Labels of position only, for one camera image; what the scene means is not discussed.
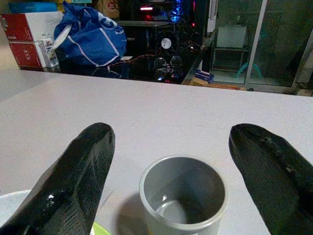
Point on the red and white carton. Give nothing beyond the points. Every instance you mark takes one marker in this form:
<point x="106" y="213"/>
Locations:
<point x="17" y="27"/>
<point x="24" y="54"/>

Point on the blue striped box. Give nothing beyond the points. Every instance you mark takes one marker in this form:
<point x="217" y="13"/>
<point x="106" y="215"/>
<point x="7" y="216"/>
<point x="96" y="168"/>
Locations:
<point x="204" y="76"/>

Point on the blue fabric bag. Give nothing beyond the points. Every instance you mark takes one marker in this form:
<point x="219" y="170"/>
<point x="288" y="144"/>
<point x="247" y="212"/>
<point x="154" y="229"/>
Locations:
<point x="90" y="39"/>

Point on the white dish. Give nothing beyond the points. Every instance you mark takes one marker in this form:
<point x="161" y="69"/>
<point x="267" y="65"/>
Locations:
<point x="9" y="204"/>

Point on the brown cardboard box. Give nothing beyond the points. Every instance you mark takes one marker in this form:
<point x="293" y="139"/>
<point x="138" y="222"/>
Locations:
<point x="110" y="7"/>

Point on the teal plastic stool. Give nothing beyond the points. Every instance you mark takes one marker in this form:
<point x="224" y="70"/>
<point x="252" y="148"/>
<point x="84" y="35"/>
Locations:
<point x="242" y="70"/>

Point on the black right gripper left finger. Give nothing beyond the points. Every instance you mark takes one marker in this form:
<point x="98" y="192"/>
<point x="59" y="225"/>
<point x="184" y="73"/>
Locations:
<point x="73" y="186"/>

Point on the pale grey-green mug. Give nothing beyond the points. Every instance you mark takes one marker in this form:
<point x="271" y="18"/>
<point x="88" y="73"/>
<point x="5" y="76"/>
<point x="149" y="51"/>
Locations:
<point x="183" y="186"/>

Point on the flat blue box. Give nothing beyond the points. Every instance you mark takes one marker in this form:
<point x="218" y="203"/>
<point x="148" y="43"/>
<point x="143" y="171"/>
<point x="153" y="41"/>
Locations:
<point x="31" y="7"/>

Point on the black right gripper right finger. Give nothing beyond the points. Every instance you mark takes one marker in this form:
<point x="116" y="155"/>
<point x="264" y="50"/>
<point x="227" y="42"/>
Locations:
<point x="276" y="181"/>

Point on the lime green mat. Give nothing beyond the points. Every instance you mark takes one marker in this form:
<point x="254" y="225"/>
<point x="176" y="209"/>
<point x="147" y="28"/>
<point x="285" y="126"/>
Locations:
<point x="99" y="230"/>

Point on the small printed white box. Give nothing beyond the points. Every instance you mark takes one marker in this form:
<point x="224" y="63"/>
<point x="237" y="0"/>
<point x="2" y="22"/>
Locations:
<point x="49" y="54"/>

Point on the white framed glass door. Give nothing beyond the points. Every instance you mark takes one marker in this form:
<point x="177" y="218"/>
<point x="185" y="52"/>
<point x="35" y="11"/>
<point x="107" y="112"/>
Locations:
<point x="258" y="36"/>

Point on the plain white box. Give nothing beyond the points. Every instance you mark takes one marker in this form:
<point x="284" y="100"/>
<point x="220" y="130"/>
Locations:
<point x="231" y="36"/>

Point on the open black computer rig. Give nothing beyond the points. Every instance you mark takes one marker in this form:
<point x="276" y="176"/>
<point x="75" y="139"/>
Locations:
<point x="146" y="36"/>

